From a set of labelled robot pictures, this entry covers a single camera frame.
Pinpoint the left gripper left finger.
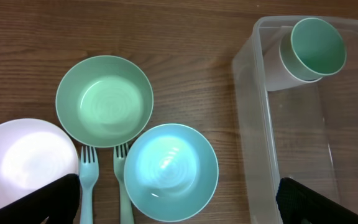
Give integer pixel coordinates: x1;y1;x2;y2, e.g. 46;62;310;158
0;174;80;224

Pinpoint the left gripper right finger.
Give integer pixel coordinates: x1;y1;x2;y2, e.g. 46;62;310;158
275;177;358;224

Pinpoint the light blue fork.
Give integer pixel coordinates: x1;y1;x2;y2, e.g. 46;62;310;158
79;146;99;224

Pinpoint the green cup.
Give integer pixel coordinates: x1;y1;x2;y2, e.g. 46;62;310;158
280;17;347;82

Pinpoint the pink bowl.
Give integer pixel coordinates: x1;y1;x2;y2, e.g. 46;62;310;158
0;118;78;208

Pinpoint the pink cup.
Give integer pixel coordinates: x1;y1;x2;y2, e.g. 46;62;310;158
264;33;322;91

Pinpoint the green bowl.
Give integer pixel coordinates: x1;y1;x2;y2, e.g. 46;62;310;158
55;55;154;148

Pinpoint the blue bowl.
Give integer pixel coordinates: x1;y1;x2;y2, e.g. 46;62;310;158
124;123;219;222

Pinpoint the clear plastic container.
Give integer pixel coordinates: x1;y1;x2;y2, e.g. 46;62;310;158
232;16;358;223

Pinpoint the light green fork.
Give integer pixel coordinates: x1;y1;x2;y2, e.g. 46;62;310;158
113;142;134;224

